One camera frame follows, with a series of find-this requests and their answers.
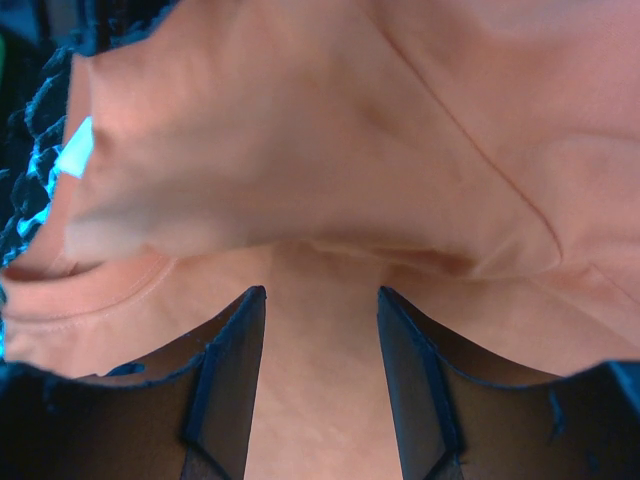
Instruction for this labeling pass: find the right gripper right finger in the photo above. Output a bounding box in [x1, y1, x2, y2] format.
[377, 287, 553, 479]

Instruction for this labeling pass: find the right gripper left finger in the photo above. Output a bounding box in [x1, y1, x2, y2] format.
[89, 287, 266, 479]

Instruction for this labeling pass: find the orange t shirt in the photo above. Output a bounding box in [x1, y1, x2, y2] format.
[3, 1, 639, 479]

